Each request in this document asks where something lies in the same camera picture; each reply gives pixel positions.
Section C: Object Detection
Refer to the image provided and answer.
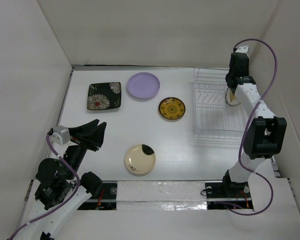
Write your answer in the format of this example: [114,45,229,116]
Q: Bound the cream plate black spot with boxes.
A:
[124,144,156,176]

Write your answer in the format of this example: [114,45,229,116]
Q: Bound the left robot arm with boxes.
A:
[10,119,107,240]

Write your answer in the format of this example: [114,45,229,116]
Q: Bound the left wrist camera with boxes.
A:
[50,125,71,146]

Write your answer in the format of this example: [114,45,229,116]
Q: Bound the bamboo pattern square plate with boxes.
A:
[226,88,237,103]

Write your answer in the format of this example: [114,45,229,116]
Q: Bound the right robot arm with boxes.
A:
[221,50,287,198]

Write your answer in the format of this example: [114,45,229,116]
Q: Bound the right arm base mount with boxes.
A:
[200,180,254,210]

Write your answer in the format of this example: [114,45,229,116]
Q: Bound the white plate red characters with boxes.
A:
[225,97,241,107]

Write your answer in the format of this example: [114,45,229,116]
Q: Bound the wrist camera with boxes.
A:
[50,125,71,146]
[233,45,249,55]

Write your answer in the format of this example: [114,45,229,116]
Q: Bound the black floral square plate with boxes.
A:
[86,82,122,111]

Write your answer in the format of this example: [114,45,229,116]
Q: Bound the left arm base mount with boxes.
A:
[78,181,118,211]

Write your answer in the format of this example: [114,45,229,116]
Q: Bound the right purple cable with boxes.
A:
[222,38,279,216]

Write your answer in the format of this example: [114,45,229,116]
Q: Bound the white wire dish rack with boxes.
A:
[192,67,248,142]

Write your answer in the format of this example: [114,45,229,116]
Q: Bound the yellow brown patterned plate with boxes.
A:
[158,97,186,121]

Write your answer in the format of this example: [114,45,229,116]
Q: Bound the lavender round plate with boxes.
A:
[126,72,161,99]

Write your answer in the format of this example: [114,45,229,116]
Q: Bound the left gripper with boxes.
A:
[64,118,107,178]

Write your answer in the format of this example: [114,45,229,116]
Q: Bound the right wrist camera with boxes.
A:
[233,45,249,55]

